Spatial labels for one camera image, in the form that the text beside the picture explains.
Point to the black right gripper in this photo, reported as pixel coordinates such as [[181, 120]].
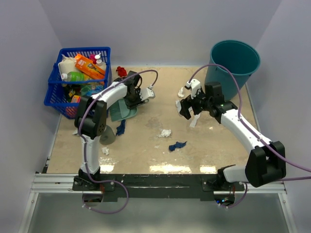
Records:
[[188, 102]]

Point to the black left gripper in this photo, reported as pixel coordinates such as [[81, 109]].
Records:
[[138, 102]]

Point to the white tissue ball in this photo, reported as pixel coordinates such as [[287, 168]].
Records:
[[181, 93]]

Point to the green plastic dustpan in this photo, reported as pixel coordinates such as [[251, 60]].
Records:
[[119, 111]]

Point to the white twisted paper strip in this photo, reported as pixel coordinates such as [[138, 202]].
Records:
[[194, 121]]

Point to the red paper scrap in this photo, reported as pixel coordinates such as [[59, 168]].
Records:
[[121, 71]]

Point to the white paper wad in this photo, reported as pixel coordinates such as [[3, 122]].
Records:
[[165, 133]]

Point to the blue scrap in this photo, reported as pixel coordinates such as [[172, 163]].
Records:
[[121, 128], [177, 145]]

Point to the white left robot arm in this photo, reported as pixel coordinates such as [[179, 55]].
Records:
[[90, 120]]

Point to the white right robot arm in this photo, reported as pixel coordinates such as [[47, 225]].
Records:
[[265, 163]]

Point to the clear soap pump bottle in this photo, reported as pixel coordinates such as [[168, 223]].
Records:
[[107, 137]]

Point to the white pump lotion bottle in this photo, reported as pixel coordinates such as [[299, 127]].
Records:
[[100, 62]]

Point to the orange carton box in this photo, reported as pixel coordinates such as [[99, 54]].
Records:
[[86, 66]]

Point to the small white scrap front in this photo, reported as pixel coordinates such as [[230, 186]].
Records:
[[105, 151]]

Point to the blue plastic basket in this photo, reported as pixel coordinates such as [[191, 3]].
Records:
[[59, 93]]

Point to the green drink bottle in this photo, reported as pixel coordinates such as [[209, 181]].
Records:
[[72, 77]]

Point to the teal plastic trash bin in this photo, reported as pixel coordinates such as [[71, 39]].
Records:
[[238, 60]]

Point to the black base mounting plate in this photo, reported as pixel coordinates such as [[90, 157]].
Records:
[[157, 186]]

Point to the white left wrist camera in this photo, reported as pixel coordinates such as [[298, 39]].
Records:
[[146, 93]]

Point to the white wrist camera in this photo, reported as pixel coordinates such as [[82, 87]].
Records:
[[194, 86], [146, 93]]

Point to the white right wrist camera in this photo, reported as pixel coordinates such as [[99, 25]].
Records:
[[194, 86]]

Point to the aluminium rail frame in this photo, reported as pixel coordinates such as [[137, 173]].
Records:
[[62, 183]]

